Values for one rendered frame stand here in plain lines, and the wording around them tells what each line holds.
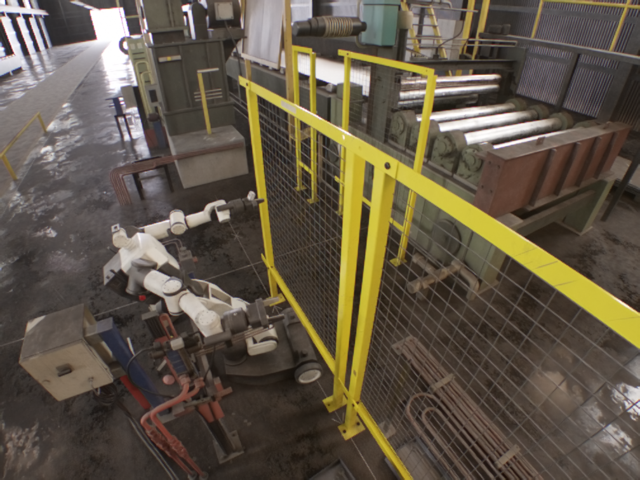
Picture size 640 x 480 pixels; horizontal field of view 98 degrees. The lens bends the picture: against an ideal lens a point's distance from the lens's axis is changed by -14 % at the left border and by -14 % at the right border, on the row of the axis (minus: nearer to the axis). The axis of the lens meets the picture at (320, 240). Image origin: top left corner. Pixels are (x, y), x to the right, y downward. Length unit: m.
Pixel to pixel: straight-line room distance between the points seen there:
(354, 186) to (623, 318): 0.82
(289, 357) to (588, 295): 2.03
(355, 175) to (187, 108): 4.55
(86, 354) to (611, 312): 1.96
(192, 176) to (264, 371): 3.35
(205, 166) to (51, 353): 3.62
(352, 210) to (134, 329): 2.41
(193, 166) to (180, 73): 1.40
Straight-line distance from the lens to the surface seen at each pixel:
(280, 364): 2.40
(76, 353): 1.94
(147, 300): 1.86
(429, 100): 2.67
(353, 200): 1.16
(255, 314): 1.20
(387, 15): 3.51
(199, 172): 5.00
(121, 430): 2.69
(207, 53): 5.43
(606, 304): 0.67
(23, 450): 3.02
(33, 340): 2.05
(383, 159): 0.94
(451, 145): 3.15
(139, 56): 9.17
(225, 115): 5.59
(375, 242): 1.09
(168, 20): 5.41
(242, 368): 2.42
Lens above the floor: 2.20
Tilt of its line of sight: 37 degrees down
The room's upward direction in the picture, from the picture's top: straight up
